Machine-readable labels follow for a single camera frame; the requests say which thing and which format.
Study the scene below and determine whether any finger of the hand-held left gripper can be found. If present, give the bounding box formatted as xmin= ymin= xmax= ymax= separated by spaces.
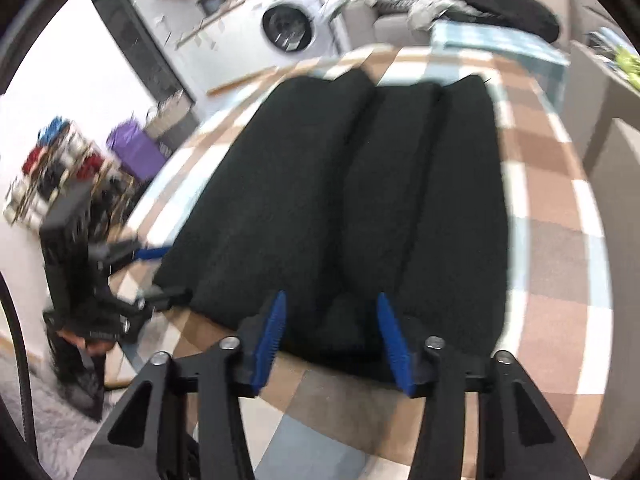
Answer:
xmin=102 ymin=238 xmax=172 ymax=274
xmin=134 ymin=286 xmax=194 ymax=314

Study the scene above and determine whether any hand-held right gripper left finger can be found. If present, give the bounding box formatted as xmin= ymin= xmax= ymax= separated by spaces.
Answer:
xmin=75 ymin=289 xmax=289 ymax=480

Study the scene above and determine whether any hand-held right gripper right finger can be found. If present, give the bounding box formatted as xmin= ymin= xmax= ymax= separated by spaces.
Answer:
xmin=375 ymin=291 xmax=592 ymax=480

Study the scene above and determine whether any black knit garment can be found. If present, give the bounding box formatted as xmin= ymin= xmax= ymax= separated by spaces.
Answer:
xmin=152 ymin=67 xmax=517 ymax=380

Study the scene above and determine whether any pile of black clothes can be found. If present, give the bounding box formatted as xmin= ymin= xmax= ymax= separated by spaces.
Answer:
xmin=441 ymin=0 xmax=562 ymax=44

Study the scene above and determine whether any person's left hand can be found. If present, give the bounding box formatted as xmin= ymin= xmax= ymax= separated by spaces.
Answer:
xmin=58 ymin=331 xmax=117 ymax=357

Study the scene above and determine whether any shoe rack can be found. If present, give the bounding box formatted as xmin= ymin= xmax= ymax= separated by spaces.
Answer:
xmin=2 ymin=116 xmax=137 ymax=227

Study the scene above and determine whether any purple bin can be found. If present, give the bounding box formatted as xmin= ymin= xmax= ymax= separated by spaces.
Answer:
xmin=106 ymin=119 xmax=169 ymax=182

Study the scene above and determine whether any white woven basket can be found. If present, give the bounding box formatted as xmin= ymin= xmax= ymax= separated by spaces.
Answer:
xmin=144 ymin=89 xmax=195 ymax=142

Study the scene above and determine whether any grey fluffy rug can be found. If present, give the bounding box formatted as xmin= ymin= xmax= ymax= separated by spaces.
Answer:
xmin=0 ymin=344 xmax=117 ymax=480

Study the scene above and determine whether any brown checkered blanket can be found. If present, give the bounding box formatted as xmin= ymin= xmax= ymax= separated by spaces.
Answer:
xmin=105 ymin=44 xmax=615 ymax=480

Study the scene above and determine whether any dark glass door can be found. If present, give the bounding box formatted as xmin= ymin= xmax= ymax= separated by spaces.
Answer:
xmin=92 ymin=0 xmax=197 ymax=107

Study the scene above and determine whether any white washing machine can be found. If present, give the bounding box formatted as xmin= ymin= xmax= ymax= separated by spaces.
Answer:
xmin=227 ymin=0 xmax=346 ymax=68

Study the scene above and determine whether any grey cabinet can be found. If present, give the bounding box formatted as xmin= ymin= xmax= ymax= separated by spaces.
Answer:
xmin=569 ymin=39 xmax=640 ymax=176

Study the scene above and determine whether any grey sofa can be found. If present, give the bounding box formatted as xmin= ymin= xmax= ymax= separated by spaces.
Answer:
xmin=372 ymin=4 xmax=442 ymax=50

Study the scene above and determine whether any teal checkered blanket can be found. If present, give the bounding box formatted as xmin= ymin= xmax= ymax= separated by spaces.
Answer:
xmin=429 ymin=20 xmax=572 ymax=77

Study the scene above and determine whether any grey white cloth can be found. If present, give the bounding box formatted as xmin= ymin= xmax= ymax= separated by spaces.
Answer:
xmin=319 ymin=0 xmax=453 ymax=29

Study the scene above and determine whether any green toy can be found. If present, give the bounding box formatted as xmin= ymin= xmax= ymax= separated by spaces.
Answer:
xmin=611 ymin=44 xmax=640 ymax=87

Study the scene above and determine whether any black cable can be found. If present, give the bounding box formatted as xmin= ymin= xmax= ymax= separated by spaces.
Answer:
xmin=0 ymin=279 xmax=38 ymax=463

